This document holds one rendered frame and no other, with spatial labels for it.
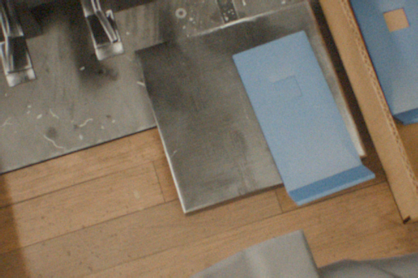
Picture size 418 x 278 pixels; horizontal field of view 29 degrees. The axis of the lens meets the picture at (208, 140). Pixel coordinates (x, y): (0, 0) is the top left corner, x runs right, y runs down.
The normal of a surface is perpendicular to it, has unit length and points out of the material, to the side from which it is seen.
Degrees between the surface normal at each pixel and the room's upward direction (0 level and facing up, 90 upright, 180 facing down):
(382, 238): 0
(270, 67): 0
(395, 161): 90
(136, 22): 0
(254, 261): 25
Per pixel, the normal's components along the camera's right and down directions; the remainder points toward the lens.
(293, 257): 0.18, -0.32
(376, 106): -0.95, 0.29
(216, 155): -0.02, -0.25
